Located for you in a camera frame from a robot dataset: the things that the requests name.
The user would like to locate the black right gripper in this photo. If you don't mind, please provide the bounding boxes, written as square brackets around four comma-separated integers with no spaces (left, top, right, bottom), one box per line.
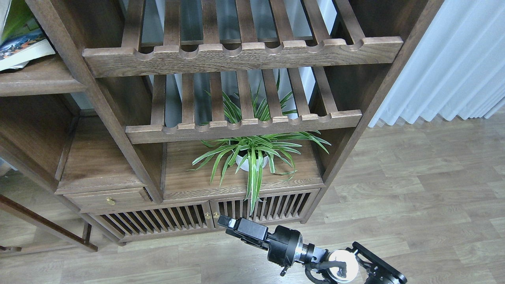
[217,215,329,273]

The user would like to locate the colourful 300 paperback book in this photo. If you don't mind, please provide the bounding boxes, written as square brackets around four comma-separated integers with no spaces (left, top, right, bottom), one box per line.
[0,19,56,71]

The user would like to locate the maroon book white characters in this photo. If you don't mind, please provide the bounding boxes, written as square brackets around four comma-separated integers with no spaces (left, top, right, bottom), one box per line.
[0,0,11,35]

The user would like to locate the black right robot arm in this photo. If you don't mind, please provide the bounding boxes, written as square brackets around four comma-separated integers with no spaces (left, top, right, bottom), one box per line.
[217,215,407,284]

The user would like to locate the white plant pot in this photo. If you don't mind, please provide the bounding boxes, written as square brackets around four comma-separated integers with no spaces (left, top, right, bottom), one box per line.
[235,150,269,172]

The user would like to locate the green spider plant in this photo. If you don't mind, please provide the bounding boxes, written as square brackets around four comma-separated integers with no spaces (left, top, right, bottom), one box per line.
[186,71,332,217]

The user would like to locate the dark wooden bookshelf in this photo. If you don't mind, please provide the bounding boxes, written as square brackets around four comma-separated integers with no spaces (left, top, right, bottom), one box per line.
[1,0,443,245]

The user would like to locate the white pleated curtain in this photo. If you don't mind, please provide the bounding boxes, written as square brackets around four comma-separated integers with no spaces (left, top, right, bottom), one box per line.
[368,0,505,127]

